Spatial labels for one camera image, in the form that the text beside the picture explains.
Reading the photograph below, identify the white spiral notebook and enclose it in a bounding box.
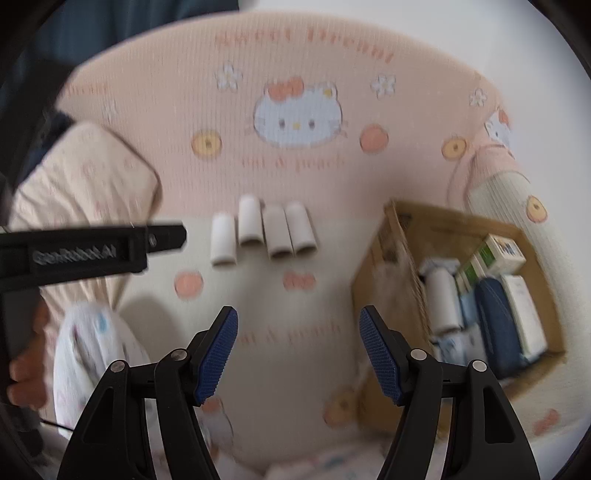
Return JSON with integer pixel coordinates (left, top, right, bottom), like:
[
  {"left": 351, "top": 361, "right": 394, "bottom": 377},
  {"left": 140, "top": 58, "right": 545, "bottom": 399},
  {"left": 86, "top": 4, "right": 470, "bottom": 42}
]
[{"left": 501, "top": 274, "right": 549, "bottom": 358}]

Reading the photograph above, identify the white printed cloth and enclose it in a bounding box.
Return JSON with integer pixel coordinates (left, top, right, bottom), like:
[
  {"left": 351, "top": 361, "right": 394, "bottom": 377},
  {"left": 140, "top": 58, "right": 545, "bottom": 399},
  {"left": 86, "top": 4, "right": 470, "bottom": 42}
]
[{"left": 53, "top": 302, "right": 153, "bottom": 444}]

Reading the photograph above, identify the pink printed blanket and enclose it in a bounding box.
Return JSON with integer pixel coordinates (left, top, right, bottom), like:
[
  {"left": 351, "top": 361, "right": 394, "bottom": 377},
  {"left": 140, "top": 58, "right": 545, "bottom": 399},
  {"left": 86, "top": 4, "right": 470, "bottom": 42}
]
[{"left": 9, "top": 21, "right": 578, "bottom": 480}]

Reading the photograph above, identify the white blue packet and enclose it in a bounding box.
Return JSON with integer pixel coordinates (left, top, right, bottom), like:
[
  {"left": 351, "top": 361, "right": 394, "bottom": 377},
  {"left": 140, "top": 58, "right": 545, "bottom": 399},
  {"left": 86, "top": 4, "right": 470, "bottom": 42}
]
[{"left": 434, "top": 323, "right": 488, "bottom": 365}]

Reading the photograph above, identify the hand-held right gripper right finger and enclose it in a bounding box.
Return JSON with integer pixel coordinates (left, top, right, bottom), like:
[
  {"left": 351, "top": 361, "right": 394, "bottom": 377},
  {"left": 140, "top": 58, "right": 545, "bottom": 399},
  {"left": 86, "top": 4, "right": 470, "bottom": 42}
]
[{"left": 359, "top": 305, "right": 541, "bottom": 480}]

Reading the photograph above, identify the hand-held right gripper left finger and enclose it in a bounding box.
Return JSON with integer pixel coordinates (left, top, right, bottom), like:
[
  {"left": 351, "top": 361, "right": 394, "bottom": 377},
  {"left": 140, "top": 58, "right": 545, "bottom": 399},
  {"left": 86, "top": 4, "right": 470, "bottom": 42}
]
[{"left": 58, "top": 305, "right": 239, "bottom": 480}]

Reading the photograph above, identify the white paper roll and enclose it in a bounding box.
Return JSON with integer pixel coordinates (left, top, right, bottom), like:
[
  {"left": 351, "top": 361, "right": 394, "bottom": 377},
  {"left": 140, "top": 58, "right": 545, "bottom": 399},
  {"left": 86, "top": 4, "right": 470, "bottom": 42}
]
[
  {"left": 262, "top": 205, "right": 293, "bottom": 258},
  {"left": 284, "top": 202, "right": 318, "bottom": 256},
  {"left": 238, "top": 195, "right": 265, "bottom": 246},
  {"left": 424, "top": 268, "right": 465, "bottom": 335},
  {"left": 210, "top": 213, "right": 238, "bottom": 267}
]

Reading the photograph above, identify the green white carton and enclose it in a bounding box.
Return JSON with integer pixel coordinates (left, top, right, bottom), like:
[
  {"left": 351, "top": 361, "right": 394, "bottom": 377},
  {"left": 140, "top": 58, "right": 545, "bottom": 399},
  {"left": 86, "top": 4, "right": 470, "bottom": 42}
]
[
  {"left": 455, "top": 258, "right": 485, "bottom": 296},
  {"left": 475, "top": 234, "right": 527, "bottom": 278}
]

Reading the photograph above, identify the cardboard box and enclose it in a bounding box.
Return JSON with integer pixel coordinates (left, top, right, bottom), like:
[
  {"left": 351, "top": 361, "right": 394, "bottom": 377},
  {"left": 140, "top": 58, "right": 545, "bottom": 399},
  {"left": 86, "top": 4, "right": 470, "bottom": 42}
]
[{"left": 352, "top": 199, "right": 566, "bottom": 439}]

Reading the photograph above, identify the dark blue cloth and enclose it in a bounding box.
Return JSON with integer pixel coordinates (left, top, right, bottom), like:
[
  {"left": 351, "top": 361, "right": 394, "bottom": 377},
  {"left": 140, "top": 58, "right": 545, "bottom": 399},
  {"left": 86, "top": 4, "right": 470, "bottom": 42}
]
[{"left": 0, "top": 0, "right": 241, "bottom": 176}]

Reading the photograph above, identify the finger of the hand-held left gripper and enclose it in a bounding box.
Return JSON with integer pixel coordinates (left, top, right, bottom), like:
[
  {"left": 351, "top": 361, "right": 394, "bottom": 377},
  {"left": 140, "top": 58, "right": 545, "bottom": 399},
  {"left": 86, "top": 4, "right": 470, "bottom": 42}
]
[{"left": 145, "top": 224, "right": 188, "bottom": 254}]

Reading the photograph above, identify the person's left hand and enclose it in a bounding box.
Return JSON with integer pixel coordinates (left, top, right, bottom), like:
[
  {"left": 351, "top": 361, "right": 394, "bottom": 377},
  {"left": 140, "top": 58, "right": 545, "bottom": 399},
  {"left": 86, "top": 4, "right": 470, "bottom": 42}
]
[{"left": 8, "top": 300, "right": 61, "bottom": 408}]

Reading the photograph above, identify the denim pouch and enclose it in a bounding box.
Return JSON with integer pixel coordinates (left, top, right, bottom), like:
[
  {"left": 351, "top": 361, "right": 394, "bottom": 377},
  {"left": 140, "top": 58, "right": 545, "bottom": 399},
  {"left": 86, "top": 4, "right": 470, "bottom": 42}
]
[{"left": 475, "top": 277, "right": 527, "bottom": 379}]

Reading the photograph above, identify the light blue packet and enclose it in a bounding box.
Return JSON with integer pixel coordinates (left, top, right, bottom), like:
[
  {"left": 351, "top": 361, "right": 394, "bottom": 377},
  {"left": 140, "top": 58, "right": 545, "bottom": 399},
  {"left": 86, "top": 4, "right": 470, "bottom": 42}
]
[{"left": 457, "top": 293, "right": 478, "bottom": 328}]

